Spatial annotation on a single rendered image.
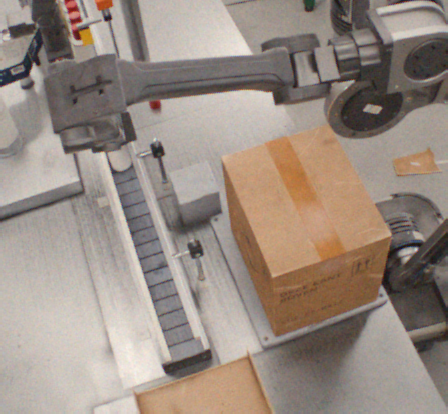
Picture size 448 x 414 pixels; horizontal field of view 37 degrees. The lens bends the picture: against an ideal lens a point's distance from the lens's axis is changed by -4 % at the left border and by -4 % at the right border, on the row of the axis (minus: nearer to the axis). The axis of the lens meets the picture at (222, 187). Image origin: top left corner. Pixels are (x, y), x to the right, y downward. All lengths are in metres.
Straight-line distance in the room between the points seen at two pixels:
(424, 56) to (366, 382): 0.70
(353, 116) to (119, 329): 0.69
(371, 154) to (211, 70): 1.95
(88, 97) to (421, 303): 1.57
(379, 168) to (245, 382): 1.54
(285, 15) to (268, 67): 2.46
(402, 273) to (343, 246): 0.84
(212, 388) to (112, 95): 0.78
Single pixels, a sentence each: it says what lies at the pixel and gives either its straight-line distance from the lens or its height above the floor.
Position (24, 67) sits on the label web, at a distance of 1.98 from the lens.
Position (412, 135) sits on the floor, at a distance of 2.94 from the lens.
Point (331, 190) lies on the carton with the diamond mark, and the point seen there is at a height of 1.12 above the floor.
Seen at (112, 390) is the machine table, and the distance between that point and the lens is 1.50.
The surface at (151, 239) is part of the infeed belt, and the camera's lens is 1.59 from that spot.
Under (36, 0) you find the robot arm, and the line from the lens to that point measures 1.58.
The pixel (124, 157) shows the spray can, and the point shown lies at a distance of 1.68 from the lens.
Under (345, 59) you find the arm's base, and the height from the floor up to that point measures 1.47.
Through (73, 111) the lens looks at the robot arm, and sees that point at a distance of 0.89.
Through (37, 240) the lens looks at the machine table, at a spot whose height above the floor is 0.83.
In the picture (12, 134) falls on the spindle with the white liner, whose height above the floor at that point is 0.94.
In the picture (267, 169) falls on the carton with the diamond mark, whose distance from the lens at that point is 1.37.
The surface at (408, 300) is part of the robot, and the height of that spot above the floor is 0.24.
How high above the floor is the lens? 2.20
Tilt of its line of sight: 53 degrees down
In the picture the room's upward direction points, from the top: 8 degrees counter-clockwise
